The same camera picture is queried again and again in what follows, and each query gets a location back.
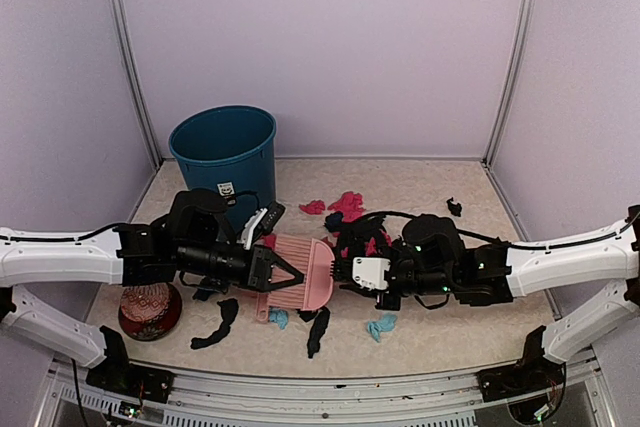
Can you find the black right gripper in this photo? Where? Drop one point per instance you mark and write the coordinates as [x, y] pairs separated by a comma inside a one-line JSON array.
[[381, 304]]

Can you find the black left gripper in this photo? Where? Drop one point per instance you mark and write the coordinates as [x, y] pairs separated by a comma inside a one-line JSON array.
[[260, 267]]

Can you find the pink plastic hand brush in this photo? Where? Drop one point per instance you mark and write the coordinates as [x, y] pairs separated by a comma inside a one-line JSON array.
[[317, 289]]

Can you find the pink plastic dustpan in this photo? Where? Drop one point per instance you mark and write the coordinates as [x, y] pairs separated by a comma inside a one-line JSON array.
[[262, 308]]

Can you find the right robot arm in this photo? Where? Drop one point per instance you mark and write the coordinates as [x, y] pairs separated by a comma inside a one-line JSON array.
[[433, 256]]

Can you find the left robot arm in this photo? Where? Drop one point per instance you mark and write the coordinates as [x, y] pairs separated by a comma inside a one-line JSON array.
[[195, 237]]

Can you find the light blue scrap front right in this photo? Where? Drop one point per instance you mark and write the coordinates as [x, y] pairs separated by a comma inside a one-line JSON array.
[[385, 324]]

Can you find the light blue scrap near dustpan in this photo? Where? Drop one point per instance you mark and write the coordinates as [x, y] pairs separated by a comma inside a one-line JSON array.
[[278, 317]]

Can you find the black scrap front centre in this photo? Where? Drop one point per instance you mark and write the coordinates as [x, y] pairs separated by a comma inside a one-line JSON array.
[[320, 321]]

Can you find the black and blue scrap pile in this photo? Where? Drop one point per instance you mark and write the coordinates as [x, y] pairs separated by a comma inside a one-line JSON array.
[[365, 236]]

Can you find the black scrap front left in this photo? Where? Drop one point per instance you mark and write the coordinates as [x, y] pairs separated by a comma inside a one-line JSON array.
[[229, 309]]

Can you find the small pink scrap back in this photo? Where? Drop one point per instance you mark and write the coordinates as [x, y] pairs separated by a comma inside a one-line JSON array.
[[314, 207]]

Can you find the large pink scrap back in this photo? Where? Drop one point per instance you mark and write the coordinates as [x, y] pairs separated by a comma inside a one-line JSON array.
[[350, 205]]

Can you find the small black scrap back right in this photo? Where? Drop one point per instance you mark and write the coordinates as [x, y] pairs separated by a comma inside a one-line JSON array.
[[454, 207]]

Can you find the blue plastic waste bin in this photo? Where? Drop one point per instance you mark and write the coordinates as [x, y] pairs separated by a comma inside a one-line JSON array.
[[230, 150]]

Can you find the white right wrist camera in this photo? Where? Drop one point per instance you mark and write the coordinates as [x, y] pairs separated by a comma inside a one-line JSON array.
[[369, 272]]

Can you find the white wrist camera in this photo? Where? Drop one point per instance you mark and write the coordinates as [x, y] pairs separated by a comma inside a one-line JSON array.
[[261, 224], [369, 272]]

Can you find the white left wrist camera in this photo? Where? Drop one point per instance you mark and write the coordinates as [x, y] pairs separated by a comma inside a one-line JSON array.
[[261, 224]]

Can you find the front aluminium rail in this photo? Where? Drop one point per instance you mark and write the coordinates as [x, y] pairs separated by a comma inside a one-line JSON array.
[[198, 398]]

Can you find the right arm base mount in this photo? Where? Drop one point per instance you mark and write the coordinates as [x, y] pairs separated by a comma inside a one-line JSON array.
[[531, 373]]

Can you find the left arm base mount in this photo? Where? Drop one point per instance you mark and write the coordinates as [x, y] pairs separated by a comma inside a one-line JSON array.
[[117, 374]]

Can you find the left aluminium frame post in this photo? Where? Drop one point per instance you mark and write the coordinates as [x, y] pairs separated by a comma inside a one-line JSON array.
[[149, 137]]

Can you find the aluminium frame post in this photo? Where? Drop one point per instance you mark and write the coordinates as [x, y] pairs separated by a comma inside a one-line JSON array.
[[517, 54], [149, 137]]

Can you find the right aluminium frame post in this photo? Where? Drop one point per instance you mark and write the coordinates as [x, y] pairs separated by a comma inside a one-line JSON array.
[[517, 54]]

